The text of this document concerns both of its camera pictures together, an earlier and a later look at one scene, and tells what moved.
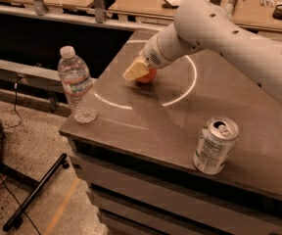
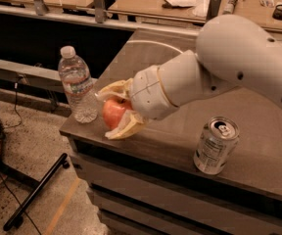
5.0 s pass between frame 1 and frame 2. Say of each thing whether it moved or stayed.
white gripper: moved
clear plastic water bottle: stayed
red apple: moved
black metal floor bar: stayed
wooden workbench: stayed
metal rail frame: stayed
